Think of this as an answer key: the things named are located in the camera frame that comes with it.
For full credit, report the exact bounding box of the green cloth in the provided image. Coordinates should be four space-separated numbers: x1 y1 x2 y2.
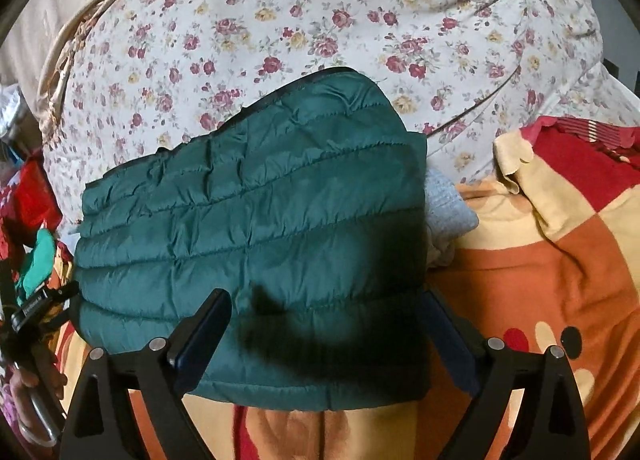
15 229 56 303

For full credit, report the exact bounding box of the person's left hand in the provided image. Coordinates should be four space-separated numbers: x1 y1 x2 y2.
10 340 68 441

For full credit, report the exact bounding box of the shiny silver bag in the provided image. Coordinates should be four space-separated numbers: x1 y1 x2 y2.
0 85 36 141

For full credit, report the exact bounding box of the red cloth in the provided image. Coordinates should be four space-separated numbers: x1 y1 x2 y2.
0 150 63 261

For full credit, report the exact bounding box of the green puffer jacket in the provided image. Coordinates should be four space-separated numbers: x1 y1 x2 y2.
74 68 432 413

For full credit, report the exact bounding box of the grey fleece garment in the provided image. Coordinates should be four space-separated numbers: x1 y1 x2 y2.
424 169 478 268

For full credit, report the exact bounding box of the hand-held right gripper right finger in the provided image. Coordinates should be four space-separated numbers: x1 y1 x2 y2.
427 291 598 460

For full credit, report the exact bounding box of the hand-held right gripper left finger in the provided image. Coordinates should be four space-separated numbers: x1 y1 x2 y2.
60 289 231 460

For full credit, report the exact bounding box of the floral quilt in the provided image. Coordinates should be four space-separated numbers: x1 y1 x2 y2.
42 0 640 201

